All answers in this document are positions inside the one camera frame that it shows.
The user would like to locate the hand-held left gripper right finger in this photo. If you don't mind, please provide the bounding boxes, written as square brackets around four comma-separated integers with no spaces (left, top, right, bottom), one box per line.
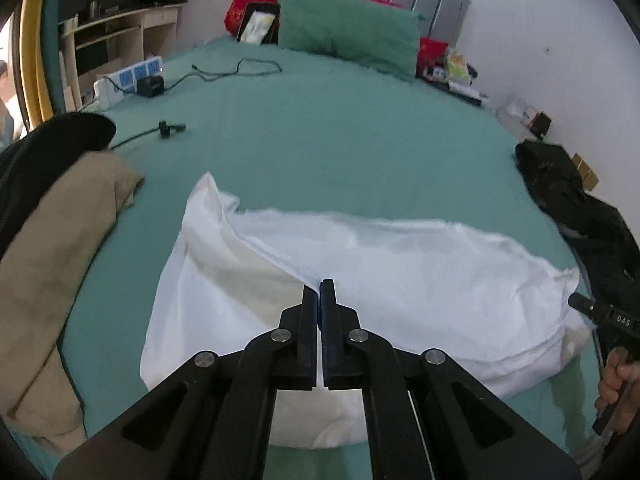
[320,278,583,480]

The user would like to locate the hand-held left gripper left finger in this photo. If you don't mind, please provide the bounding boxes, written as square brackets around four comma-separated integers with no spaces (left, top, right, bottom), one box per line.
[52,282,321,480]

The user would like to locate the white hooded jacket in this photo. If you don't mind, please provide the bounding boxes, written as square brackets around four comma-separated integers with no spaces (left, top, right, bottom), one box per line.
[140,171,591,448]

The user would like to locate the person's right hand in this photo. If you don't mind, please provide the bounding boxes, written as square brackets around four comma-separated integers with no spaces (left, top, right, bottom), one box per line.
[595,347,640,434]

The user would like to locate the large black coat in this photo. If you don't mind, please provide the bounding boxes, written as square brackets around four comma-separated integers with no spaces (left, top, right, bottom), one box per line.
[550,195,640,321]

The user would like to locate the cardboard box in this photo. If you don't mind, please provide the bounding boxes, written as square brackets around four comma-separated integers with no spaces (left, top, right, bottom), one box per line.
[570,152,601,193]

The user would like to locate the crumpled black jacket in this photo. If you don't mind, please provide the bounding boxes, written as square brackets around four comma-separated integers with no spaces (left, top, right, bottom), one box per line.
[515,140,593,226]

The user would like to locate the white box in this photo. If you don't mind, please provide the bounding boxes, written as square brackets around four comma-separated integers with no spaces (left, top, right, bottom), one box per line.
[505,97,538,121]

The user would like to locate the khaki garment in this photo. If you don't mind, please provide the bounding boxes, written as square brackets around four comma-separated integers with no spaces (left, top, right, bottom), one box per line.
[0,151,147,453]

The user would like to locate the stack of books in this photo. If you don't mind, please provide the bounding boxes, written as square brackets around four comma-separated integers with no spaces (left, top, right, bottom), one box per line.
[422,72,488,108]

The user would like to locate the yellow green snack bag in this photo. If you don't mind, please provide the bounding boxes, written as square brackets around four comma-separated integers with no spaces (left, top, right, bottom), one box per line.
[442,49,473,86]

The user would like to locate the green pillow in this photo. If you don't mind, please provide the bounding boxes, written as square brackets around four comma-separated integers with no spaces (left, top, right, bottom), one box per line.
[271,0,426,81]

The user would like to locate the framed picture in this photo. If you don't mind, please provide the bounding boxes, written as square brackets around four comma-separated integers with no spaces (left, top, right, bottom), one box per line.
[236,2,281,46]

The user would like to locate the white power strip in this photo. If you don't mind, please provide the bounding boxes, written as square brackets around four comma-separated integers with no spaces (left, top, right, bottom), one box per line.
[94,57,165,106]

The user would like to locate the black garment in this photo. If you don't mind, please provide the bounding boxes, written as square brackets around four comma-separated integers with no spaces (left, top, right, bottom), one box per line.
[0,112,117,261]

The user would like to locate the large red pillow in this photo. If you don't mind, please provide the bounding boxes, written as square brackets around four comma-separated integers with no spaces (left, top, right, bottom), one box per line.
[224,0,406,36]

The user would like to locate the light wooden desk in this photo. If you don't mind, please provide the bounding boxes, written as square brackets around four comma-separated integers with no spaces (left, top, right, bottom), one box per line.
[57,2,186,111]

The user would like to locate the yellow curtain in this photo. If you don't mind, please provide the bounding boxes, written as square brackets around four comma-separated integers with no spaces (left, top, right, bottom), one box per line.
[19,0,53,126]

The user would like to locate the black cable with clip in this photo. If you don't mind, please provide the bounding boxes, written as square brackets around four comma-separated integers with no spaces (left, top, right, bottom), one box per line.
[109,120,187,151]

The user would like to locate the looped black cable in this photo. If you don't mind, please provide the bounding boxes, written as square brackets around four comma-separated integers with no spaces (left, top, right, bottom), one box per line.
[162,57,283,92]

